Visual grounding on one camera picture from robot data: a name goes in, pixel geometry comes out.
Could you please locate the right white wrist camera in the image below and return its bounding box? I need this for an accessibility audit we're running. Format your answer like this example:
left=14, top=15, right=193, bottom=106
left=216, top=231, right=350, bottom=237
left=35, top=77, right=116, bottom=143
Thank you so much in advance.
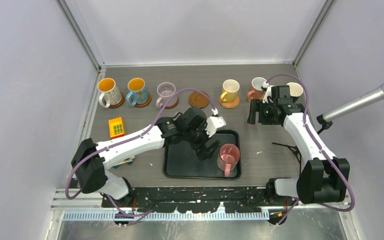
left=261, top=80, right=272, bottom=104

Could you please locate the white mug pink handle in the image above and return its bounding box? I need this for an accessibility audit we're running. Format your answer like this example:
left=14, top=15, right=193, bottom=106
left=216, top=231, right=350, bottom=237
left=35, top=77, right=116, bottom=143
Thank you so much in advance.
left=247, top=77, right=266, bottom=100

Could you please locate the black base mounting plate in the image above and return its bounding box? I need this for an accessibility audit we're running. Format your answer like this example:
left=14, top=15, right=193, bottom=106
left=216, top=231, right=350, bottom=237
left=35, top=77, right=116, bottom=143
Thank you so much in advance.
left=101, top=186, right=294, bottom=214

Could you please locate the blue mug orange inside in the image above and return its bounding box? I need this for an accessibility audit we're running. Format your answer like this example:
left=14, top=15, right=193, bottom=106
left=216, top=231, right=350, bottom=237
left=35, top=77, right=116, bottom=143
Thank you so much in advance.
left=126, top=78, right=149, bottom=107

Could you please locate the lilac mug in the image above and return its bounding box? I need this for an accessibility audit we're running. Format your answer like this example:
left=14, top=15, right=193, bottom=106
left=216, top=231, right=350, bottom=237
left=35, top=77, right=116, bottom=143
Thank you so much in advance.
left=155, top=82, right=179, bottom=109

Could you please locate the brown wooden coaster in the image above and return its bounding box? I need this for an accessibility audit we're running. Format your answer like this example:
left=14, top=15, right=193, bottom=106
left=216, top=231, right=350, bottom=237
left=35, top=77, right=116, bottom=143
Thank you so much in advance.
left=109, top=93, right=126, bottom=109
left=134, top=92, right=152, bottom=108
left=188, top=91, right=210, bottom=109

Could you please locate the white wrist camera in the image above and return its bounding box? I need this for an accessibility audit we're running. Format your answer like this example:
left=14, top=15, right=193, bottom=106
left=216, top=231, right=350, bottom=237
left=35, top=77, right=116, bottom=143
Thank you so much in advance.
left=261, top=80, right=272, bottom=104
left=205, top=108, right=227, bottom=138

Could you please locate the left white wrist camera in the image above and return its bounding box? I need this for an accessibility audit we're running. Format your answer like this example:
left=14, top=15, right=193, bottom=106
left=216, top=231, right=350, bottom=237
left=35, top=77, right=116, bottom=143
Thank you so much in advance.
left=205, top=108, right=227, bottom=138

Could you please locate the dark wooden coaster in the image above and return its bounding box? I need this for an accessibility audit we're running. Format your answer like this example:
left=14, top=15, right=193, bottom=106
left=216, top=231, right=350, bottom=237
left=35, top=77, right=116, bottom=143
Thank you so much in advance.
left=165, top=98, right=179, bottom=109

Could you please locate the white mug black handle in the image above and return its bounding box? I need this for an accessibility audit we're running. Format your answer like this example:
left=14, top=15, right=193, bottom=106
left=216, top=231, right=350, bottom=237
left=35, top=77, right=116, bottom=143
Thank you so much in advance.
left=286, top=82, right=304, bottom=98

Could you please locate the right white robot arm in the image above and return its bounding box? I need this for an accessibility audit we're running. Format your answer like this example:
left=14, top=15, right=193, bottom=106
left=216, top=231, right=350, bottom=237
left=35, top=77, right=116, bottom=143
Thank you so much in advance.
left=247, top=85, right=350, bottom=205

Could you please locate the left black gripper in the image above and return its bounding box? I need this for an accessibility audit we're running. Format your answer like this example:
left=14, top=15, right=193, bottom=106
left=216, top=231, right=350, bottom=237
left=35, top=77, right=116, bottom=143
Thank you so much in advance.
left=183, top=119, right=220, bottom=160

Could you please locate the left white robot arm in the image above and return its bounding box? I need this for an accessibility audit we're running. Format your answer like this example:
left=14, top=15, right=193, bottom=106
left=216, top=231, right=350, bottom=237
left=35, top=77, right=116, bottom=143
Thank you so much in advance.
left=65, top=107, right=226, bottom=207

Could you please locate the white mug orange inside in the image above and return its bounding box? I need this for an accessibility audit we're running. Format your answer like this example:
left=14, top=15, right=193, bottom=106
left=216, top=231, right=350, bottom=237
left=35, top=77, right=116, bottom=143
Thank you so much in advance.
left=97, top=78, right=122, bottom=108

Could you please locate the cream mug yellow handle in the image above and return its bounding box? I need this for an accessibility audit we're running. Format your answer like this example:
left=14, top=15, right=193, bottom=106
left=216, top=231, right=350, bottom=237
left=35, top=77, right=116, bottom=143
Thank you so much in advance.
left=219, top=79, right=240, bottom=103

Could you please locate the black serving tray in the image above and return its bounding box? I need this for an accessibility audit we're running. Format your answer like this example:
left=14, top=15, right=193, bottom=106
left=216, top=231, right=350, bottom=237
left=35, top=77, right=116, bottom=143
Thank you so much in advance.
left=163, top=141, right=242, bottom=180

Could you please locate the woven rattan coaster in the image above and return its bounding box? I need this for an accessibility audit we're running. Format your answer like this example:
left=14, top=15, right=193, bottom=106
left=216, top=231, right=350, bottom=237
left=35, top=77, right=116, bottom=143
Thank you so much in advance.
left=247, top=94, right=254, bottom=102
left=219, top=96, right=240, bottom=109

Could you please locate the silver microphone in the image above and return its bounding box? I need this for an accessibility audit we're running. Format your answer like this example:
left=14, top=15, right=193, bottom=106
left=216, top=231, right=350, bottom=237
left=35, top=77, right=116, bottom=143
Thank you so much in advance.
left=316, top=83, right=384, bottom=125

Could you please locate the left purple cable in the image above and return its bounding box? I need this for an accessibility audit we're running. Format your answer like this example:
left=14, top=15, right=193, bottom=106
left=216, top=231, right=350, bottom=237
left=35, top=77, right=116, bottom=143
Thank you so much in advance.
left=64, top=88, right=219, bottom=227

